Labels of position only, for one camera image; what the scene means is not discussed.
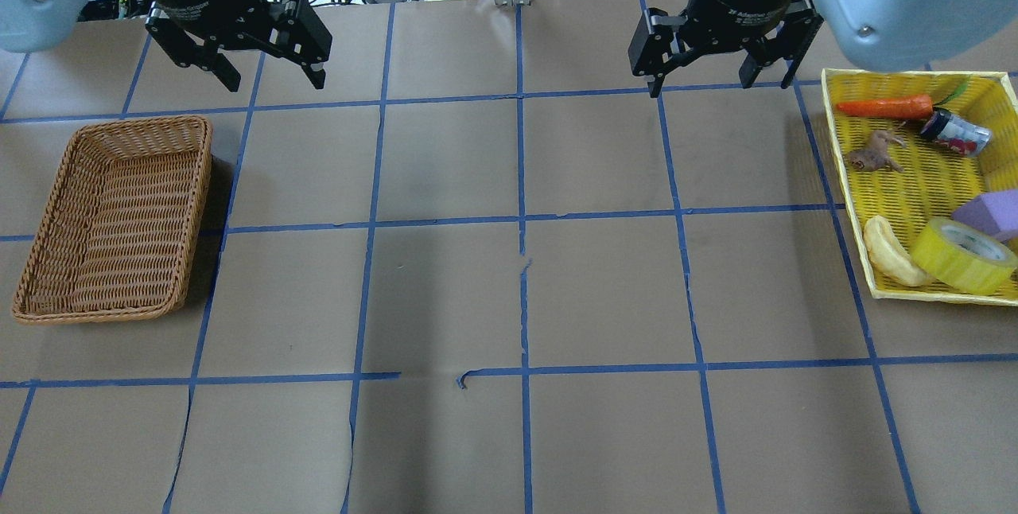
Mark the yellow tape roll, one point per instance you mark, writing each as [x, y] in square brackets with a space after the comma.
[962, 257]

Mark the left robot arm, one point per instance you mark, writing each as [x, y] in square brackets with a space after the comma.
[37, 25]

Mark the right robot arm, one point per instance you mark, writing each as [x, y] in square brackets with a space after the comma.
[876, 35]

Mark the brown toy animal figure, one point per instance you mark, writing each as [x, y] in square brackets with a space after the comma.
[874, 154]

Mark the orange toy carrot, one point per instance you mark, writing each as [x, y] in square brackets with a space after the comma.
[910, 107]

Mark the brown wicker basket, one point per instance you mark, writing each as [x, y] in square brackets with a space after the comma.
[117, 238]

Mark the small blue labelled bottle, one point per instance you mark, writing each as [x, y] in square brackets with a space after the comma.
[949, 130]

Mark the yellow plastic basket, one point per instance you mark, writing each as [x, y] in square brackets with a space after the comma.
[934, 181]

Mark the yellow toy banana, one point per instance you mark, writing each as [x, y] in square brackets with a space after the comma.
[888, 255]

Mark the purple foam block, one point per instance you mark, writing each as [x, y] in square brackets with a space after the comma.
[993, 213]

